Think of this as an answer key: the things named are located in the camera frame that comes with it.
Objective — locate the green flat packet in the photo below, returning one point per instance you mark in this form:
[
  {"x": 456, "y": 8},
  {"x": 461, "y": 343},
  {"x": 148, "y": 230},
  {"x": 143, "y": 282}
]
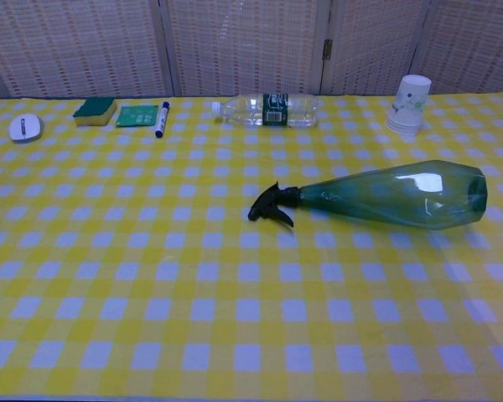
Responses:
[{"x": 136, "y": 116}]

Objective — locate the green translucent plastic bottle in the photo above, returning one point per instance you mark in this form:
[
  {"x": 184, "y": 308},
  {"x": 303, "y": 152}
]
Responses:
[{"x": 402, "y": 197}]

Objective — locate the green yellow sponge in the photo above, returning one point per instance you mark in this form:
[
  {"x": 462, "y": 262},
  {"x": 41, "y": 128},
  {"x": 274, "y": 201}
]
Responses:
[{"x": 93, "y": 114}]

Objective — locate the clear water bottle green label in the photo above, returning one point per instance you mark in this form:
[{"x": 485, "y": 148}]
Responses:
[{"x": 243, "y": 109}]

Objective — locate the brass screen hinge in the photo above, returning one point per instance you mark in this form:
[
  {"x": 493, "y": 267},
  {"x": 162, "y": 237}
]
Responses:
[{"x": 328, "y": 49}]

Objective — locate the yellow white checkered tablecloth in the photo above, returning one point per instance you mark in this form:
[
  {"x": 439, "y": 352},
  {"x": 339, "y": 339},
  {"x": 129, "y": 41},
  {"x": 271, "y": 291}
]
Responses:
[{"x": 151, "y": 272}]

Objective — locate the stack of white paper cups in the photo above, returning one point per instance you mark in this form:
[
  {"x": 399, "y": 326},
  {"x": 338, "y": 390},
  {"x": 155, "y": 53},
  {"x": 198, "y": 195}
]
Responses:
[{"x": 413, "y": 100}]

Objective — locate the white blue whiteboard marker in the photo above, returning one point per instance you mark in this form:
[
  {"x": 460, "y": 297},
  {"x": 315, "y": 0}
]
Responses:
[{"x": 162, "y": 121}]

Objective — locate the white computer mouse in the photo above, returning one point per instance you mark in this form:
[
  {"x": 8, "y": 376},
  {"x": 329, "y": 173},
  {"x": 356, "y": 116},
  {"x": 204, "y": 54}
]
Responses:
[{"x": 25, "y": 127}]

